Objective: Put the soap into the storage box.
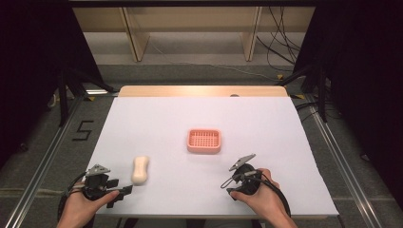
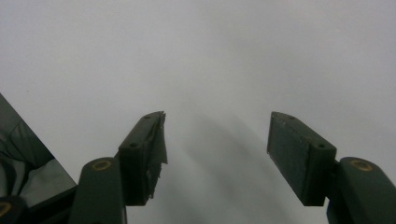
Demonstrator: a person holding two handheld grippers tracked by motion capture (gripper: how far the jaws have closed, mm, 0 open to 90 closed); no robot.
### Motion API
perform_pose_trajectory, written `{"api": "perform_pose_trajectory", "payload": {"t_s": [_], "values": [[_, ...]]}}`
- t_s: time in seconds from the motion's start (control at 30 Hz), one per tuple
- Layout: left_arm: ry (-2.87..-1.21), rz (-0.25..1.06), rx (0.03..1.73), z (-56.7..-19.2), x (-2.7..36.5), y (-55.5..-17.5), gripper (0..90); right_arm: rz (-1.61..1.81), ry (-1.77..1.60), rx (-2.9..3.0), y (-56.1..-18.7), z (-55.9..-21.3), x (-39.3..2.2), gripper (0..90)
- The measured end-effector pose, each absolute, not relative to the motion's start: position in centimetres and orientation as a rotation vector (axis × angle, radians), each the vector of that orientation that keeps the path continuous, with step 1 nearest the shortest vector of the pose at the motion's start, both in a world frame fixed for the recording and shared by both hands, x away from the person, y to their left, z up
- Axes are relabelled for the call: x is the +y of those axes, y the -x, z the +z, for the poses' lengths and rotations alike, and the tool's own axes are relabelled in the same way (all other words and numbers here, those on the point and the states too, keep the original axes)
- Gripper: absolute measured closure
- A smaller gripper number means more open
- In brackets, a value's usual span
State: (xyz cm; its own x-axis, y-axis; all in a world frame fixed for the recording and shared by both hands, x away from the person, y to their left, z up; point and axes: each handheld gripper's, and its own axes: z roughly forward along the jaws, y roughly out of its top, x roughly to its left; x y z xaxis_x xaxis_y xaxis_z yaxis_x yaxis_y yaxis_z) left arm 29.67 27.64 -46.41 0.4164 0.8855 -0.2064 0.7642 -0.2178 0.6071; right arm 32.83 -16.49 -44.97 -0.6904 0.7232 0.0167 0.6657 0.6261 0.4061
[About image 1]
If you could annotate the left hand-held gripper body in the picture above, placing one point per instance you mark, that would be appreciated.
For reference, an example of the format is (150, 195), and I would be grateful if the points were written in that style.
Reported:
(95, 185)

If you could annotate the aluminium floor rail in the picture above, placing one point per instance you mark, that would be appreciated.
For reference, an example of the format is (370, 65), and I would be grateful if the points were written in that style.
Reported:
(345, 164)
(41, 164)

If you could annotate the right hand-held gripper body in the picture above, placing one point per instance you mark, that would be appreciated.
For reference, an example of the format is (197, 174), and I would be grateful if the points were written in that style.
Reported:
(246, 182)

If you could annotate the person's right hand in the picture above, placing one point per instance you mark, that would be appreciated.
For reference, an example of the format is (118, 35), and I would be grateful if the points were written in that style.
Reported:
(267, 198)

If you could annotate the cream soap bar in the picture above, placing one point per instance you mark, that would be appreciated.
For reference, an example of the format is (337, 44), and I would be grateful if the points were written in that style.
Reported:
(140, 169)

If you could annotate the pink soap dish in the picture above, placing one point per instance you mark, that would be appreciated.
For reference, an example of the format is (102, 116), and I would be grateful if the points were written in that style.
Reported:
(203, 141)

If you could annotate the yellow floor tape mark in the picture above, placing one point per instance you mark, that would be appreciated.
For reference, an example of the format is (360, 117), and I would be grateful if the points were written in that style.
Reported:
(280, 76)

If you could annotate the short silver metal bar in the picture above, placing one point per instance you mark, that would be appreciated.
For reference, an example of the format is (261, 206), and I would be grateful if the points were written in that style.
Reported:
(96, 92)

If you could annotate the black metal stand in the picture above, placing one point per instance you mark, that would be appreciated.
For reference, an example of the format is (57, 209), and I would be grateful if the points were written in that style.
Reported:
(65, 95)
(321, 95)

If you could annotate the black curtain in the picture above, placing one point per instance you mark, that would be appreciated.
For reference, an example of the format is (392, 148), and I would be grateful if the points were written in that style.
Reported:
(34, 63)
(364, 79)

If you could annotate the black tape floor numeral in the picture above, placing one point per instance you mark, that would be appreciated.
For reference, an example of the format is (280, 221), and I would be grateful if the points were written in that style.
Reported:
(83, 130)

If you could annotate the white paper table cover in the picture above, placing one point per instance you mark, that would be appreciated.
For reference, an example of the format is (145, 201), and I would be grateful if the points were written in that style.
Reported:
(202, 177)

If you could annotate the person's left hand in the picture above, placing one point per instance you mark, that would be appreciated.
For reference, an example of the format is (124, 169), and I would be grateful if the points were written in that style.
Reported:
(80, 207)

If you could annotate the light wooden shelf unit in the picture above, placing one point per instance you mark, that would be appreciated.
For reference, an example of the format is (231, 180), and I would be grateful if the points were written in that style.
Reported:
(193, 20)

